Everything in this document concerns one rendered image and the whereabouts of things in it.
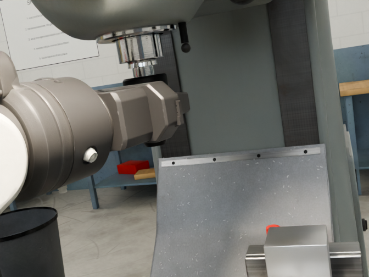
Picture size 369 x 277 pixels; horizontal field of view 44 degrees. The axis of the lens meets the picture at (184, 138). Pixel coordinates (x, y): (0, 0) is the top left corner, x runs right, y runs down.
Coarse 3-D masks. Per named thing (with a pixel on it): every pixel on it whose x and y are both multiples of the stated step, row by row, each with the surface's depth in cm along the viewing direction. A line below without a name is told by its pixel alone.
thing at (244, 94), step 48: (288, 0) 76; (192, 48) 83; (240, 48) 81; (288, 48) 78; (192, 96) 85; (240, 96) 82; (288, 96) 79; (336, 96) 81; (192, 144) 87; (240, 144) 84; (288, 144) 81; (336, 144) 81; (336, 192) 82; (336, 240) 82
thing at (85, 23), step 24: (48, 0) 40; (72, 0) 39; (96, 0) 38; (120, 0) 38; (144, 0) 38; (168, 0) 39; (192, 0) 43; (72, 24) 40; (96, 24) 40; (120, 24) 40; (144, 24) 41
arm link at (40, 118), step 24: (0, 72) 32; (0, 96) 32; (24, 96) 32; (48, 96) 33; (24, 120) 31; (48, 120) 32; (48, 144) 31; (72, 144) 33; (48, 168) 32; (24, 192) 33
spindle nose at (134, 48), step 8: (120, 40) 45; (128, 40) 45; (136, 40) 45; (144, 40) 45; (152, 40) 45; (160, 40) 46; (120, 48) 46; (128, 48) 45; (136, 48) 45; (144, 48) 45; (152, 48) 45; (160, 48) 46; (120, 56) 46; (128, 56) 45; (136, 56) 45; (144, 56) 45; (152, 56) 45; (160, 56) 46
